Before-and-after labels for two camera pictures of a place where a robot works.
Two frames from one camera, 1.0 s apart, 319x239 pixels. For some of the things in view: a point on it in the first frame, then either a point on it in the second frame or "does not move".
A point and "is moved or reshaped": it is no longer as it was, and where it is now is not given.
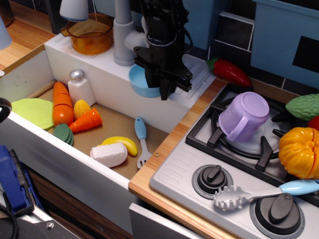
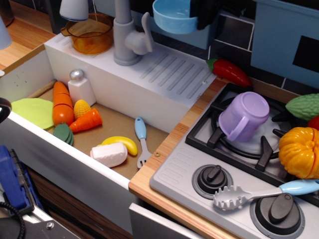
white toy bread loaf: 111,155 does not move
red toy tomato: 313,122 does not move
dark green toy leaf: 62,132 does not move
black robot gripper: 168,59 -> 207,11
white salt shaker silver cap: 79,88 does not move
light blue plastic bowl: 137,77 is moved or reshaped
